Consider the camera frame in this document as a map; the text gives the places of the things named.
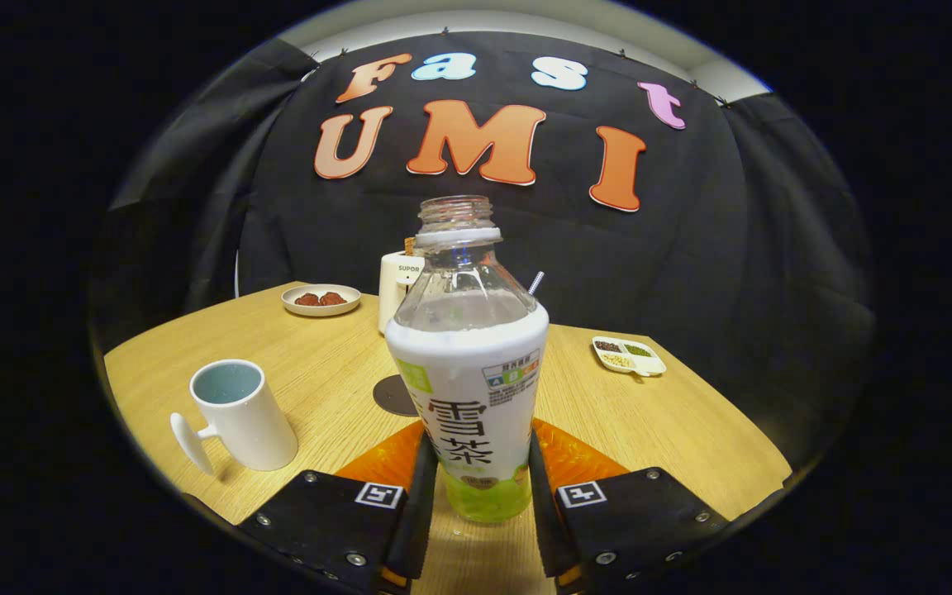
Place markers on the white cup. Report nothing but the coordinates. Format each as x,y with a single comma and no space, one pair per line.
245,421

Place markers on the white oval plate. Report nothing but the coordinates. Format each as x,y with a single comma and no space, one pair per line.
321,310

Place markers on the red food piece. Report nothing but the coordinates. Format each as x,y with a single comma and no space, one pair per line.
307,299
332,298

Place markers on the clear bottle with white label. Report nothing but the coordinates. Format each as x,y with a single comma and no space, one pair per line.
468,372

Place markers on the white divided dish with beans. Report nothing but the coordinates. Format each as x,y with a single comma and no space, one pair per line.
629,357

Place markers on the dark round coaster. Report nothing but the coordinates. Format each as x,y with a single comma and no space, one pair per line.
392,397

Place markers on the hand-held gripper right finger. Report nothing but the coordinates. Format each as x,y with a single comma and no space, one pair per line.
544,512

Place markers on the striped straw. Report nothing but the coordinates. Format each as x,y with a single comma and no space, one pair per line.
535,283

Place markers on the white toaster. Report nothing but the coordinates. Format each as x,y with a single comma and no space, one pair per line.
393,289

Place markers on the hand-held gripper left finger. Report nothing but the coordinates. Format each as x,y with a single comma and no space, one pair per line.
422,512

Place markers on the wooden table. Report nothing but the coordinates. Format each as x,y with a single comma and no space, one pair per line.
649,430

